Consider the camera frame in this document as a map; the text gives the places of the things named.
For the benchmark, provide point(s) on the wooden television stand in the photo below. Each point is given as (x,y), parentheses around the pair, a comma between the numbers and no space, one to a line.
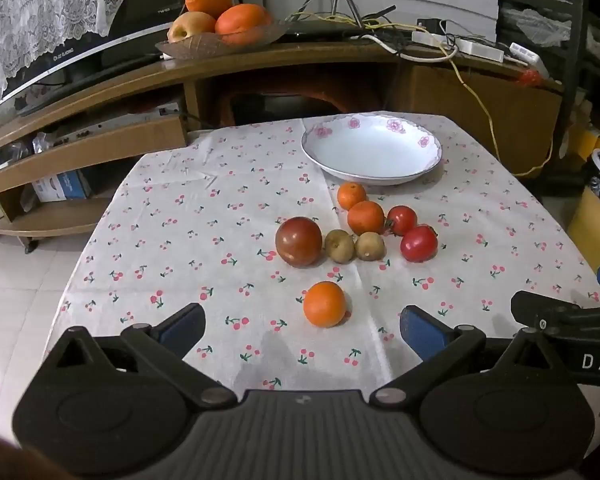
(330,57)

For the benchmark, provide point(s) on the small red tomato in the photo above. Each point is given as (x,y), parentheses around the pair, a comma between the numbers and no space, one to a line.
(419,243)
(401,220)

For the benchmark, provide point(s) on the dark red apple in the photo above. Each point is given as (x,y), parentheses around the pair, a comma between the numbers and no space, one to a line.
(299,241)

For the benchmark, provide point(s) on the black power adapter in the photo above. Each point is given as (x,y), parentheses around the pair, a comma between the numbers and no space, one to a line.
(431,26)

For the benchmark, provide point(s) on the dark metal shelf rack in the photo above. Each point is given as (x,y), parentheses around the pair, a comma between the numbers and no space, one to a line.
(580,20)

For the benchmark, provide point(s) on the small orange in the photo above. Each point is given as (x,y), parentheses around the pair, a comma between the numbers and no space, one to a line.
(351,195)
(325,304)
(365,217)

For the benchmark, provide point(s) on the blue and white box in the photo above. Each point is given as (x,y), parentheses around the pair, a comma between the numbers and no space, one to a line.
(62,186)

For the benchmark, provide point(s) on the yellow red apple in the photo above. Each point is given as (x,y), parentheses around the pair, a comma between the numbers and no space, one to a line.
(190,26)

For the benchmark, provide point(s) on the clear plastic bag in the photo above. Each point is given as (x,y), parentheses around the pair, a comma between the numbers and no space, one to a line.
(535,25)

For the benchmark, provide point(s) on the black television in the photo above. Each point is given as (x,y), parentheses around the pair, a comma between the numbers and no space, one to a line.
(80,47)

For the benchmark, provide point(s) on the red mesh bag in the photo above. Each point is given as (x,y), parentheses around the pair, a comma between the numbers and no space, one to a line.
(530,77)

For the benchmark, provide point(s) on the white floral plate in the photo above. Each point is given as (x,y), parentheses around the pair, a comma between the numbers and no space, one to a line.
(370,152)

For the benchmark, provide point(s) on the silver set-top box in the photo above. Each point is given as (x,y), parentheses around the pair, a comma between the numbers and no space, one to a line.
(115,125)

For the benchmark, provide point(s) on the cherry print tablecloth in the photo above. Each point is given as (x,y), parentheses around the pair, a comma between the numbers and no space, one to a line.
(205,240)

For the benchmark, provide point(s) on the black router with antennas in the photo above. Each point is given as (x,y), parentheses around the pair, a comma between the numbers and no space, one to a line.
(325,31)

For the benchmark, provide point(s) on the brown kiwi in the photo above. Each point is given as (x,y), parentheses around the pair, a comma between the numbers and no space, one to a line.
(340,246)
(370,246)

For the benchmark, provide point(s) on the white lace cloth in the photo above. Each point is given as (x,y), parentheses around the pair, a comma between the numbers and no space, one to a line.
(30,10)

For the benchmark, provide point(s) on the white power strip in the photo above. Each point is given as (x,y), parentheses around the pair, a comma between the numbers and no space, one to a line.
(475,47)

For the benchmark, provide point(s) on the glass fruit bowl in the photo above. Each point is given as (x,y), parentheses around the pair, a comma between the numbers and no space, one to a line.
(200,50)

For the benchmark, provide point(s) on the yellow trash bin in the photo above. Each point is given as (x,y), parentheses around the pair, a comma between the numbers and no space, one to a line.
(592,220)

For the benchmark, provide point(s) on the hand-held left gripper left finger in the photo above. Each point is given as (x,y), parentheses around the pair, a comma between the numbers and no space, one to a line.
(182,329)

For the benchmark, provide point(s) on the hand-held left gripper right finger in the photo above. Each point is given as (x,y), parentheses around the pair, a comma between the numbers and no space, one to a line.
(420,331)

